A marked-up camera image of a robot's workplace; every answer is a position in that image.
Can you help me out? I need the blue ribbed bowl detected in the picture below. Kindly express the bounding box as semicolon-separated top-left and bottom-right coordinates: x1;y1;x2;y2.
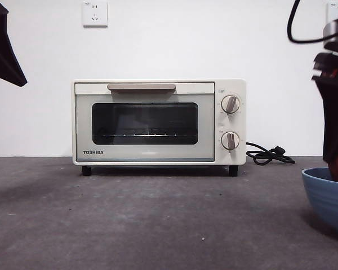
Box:
301;167;338;240

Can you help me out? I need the cream Toshiba toaster oven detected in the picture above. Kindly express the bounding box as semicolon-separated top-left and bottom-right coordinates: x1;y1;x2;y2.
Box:
72;79;247;177

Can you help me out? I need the round cream oven knob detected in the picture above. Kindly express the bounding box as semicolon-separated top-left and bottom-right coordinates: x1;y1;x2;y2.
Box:
220;131;241;151
221;94;241;114

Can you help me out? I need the oven door with beige handle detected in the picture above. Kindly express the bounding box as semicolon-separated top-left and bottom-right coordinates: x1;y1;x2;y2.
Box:
74;82;215;163

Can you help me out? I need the white wall socket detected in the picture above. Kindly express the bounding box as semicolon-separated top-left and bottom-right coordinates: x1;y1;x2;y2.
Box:
327;2;338;23
83;1;108;28

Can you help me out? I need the thin black robot arm cable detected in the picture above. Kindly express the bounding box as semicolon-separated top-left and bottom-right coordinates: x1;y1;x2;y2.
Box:
287;0;327;44

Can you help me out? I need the black oven power cable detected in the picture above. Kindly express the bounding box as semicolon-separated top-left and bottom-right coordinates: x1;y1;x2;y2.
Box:
246;142;296;165

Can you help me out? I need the metal wire oven rack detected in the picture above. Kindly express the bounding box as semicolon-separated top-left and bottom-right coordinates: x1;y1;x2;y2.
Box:
101;133;197;139

